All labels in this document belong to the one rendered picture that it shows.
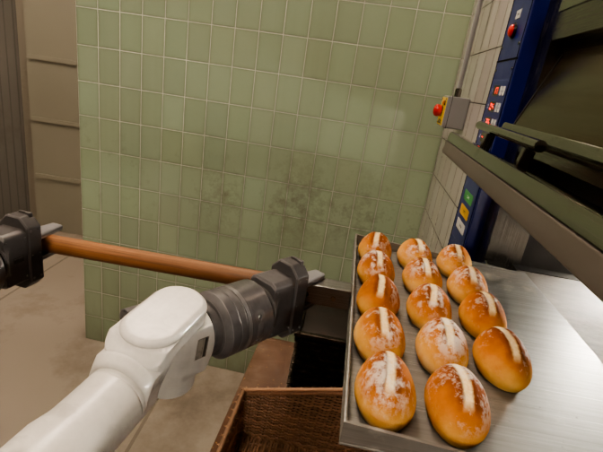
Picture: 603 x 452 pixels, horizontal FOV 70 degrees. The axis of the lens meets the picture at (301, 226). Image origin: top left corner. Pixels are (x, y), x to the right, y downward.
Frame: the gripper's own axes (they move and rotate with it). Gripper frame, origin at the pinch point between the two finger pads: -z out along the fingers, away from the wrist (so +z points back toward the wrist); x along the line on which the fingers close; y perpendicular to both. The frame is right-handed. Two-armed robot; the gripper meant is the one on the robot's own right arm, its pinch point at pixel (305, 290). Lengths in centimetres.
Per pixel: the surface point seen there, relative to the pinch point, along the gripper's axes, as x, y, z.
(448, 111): 28, 26, -90
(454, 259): 2.9, -10.5, -29.4
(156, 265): -0.2, 19.0, 14.6
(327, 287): 1.6, -3.2, -1.2
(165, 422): -118, 95, -35
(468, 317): 1.3, -20.7, -12.7
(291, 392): -43, 18, -23
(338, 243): -37, 69, -104
